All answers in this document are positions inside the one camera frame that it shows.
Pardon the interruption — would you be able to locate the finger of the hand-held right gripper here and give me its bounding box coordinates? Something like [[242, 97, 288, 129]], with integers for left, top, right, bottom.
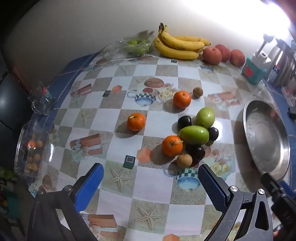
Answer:
[[262, 173, 290, 205]]

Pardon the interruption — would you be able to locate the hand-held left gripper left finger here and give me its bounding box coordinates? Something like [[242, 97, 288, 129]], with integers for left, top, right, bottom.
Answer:
[[28, 163, 104, 241]]

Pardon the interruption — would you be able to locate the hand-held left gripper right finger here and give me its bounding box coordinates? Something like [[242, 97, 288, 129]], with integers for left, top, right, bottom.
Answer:
[[198, 164, 281, 241]]

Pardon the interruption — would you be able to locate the dark plum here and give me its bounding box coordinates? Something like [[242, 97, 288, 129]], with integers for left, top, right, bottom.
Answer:
[[177, 116, 192, 131], [207, 127, 219, 142], [185, 144, 206, 166]]

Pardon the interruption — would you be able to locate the steel bowl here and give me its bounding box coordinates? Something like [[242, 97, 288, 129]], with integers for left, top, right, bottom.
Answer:
[[243, 100, 290, 181]]

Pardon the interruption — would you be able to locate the orange tangerine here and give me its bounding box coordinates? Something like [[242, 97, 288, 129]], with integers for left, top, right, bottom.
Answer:
[[161, 136, 184, 157], [127, 113, 147, 132], [173, 91, 192, 109]]

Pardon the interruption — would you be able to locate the green mango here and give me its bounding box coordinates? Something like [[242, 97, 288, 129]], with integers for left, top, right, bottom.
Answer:
[[196, 107, 215, 128]]

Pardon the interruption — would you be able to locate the clear plastic container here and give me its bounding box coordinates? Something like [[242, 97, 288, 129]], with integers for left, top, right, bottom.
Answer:
[[14, 120, 55, 183]]

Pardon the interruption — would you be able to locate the printed checkered tablecloth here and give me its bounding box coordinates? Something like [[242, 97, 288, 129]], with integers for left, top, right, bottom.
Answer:
[[28, 52, 296, 241]]

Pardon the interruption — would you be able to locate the clear glass cup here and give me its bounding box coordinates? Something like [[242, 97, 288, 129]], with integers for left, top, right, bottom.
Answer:
[[28, 81, 57, 115]]

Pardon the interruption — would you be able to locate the steel thermos jug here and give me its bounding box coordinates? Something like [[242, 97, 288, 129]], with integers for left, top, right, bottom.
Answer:
[[266, 38, 296, 87]]

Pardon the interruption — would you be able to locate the red apple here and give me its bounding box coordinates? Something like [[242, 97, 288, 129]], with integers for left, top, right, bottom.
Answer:
[[203, 47, 222, 65], [230, 49, 245, 67], [215, 44, 231, 62]]

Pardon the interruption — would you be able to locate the bunch of yellow bananas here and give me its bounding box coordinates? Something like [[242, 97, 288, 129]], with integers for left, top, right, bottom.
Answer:
[[154, 22, 211, 61]]

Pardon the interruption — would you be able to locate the clear bag of green jujubes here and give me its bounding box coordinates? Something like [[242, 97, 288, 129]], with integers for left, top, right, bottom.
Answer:
[[92, 38, 154, 61]]

